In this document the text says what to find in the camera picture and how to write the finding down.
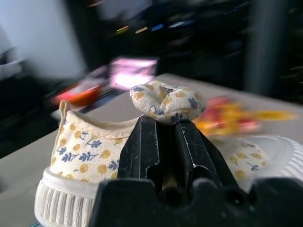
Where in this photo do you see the pink and white box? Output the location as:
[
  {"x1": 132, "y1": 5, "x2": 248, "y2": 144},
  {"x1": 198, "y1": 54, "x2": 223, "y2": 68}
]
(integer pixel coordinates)
[{"x1": 109, "y1": 56, "x2": 159, "y2": 91}]

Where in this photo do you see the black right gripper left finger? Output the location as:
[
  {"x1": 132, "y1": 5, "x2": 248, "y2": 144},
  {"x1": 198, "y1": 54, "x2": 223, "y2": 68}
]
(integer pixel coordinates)
[{"x1": 117, "y1": 116, "x2": 160, "y2": 181}]

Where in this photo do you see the red and orange packet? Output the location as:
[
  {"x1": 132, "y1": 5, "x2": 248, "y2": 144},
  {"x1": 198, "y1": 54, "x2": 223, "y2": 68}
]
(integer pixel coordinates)
[{"x1": 48, "y1": 67, "x2": 112, "y2": 106}]

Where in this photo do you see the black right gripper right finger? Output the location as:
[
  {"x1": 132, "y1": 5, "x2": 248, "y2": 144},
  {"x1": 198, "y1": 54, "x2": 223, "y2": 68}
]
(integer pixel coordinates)
[{"x1": 174, "y1": 120, "x2": 240, "y2": 190}]

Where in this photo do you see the cream floral canvas shoe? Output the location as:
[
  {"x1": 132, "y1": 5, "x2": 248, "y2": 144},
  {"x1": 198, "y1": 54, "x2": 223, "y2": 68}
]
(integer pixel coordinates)
[{"x1": 34, "y1": 80, "x2": 303, "y2": 227}]

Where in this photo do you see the yellow and red patterned object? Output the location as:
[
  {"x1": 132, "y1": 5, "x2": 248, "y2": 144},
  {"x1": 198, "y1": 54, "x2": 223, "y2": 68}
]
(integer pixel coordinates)
[{"x1": 193, "y1": 96, "x2": 300, "y2": 138}]

